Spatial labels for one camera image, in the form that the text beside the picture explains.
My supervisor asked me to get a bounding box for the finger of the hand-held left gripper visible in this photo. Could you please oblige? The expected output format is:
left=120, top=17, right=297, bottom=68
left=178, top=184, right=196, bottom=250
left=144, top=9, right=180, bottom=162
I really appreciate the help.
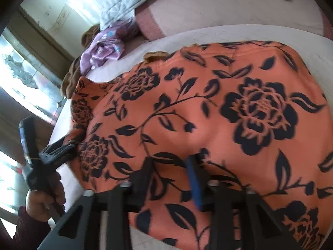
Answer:
left=39, top=135, right=80, bottom=157
left=43, top=146, right=78, bottom=168

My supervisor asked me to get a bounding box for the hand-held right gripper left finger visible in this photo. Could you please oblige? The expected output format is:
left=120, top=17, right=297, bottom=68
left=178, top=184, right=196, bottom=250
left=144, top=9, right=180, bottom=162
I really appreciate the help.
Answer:
left=36, top=157, right=157, bottom=250

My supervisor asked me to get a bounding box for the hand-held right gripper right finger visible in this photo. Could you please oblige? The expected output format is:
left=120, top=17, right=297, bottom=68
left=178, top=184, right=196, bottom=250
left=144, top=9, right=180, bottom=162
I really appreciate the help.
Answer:
left=186, top=155, right=305, bottom=250

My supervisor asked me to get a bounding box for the orange black floral garment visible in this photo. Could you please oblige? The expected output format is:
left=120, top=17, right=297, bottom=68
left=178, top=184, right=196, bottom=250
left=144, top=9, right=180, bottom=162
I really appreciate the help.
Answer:
left=69, top=41, right=333, bottom=250

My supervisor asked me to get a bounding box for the person's left forearm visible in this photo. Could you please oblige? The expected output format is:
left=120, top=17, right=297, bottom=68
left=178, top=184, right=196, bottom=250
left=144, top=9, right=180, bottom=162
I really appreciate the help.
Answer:
left=12, top=205, right=54, bottom=250

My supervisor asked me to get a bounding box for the person's left hand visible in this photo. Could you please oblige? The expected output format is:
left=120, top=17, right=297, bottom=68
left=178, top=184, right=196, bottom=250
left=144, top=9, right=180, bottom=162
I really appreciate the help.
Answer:
left=26, top=173, right=67, bottom=218

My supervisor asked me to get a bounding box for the brown fleece robe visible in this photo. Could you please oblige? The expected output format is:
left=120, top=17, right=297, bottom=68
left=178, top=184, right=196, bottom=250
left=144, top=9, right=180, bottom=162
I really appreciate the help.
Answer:
left=61, top=24, right=102, bottom=100

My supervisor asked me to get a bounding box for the stained glass wooden door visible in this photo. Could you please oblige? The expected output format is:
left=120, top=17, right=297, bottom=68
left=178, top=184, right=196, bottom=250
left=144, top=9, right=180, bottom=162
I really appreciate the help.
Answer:
left=0, top=4, right=78, bottom=240

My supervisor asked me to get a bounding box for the purple printed garment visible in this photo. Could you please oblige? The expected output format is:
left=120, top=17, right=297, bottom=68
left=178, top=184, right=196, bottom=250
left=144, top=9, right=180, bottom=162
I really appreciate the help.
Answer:
left=79, top=18, right=141, bottom=71

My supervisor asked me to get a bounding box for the grey quilted pillow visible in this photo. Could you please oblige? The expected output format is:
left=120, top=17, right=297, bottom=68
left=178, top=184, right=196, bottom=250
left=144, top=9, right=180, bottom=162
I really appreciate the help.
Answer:
left=100, top=0, right=294, bottom=30

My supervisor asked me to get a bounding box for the pink bolster cushion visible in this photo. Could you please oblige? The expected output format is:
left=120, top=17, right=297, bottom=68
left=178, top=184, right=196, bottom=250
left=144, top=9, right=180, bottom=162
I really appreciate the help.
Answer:
left=135, top=0, right=326, bottom=41

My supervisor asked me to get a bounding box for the pink quilted sofa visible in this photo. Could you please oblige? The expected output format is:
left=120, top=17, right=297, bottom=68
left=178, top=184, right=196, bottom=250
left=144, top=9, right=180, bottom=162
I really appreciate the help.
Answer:
left=49, top=23, right=333, bottom=250

